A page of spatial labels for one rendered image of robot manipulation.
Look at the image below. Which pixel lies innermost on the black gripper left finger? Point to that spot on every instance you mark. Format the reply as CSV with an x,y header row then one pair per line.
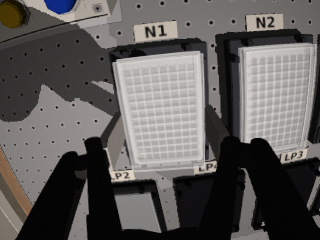
x,y
53,213

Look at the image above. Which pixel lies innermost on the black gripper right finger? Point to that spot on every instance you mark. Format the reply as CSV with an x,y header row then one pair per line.
x,y
284,212

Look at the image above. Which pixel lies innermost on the grey perforated base plate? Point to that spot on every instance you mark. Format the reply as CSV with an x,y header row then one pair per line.
x,y
58,91

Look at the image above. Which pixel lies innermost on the grey control panel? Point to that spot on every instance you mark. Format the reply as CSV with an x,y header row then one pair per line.
x,y
22,18

